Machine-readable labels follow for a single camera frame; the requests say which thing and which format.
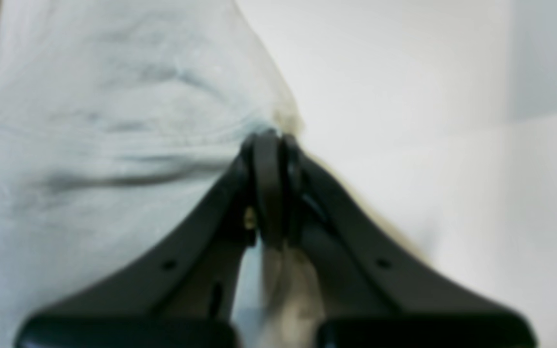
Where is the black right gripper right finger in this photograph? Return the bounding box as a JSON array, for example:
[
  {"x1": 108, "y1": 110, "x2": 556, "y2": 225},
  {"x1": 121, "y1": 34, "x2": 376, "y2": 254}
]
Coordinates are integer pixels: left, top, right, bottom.
[{"x1": 281, "y1": 136, "x2": 537, "y2": 348}]

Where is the beige t-shirt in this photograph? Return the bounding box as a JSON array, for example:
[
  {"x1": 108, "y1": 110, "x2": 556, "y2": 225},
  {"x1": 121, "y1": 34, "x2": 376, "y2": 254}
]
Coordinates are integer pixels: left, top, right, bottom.
[{"x1": 0, "y1": 0, "x2": 303, "y2": 348}]

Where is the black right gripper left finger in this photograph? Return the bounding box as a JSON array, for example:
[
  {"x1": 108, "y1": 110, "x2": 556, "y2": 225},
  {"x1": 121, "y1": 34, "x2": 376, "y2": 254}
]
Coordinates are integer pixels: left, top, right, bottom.
[{"x1": 15, "y1": 133, "x2": 284, "y2": 348}]

